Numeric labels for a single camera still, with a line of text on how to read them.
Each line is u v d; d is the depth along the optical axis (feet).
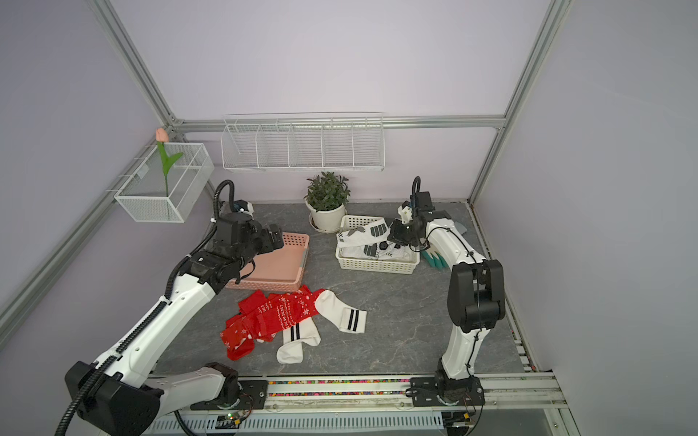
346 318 2.84
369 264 3.09
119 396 1.21
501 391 2.47
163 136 2.78
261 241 2.24
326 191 3.25
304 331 2.77
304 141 3.32
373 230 3.11
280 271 3.07
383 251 3.14
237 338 2.66
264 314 2.82
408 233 2.63
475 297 1.62
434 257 3.26
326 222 3.49
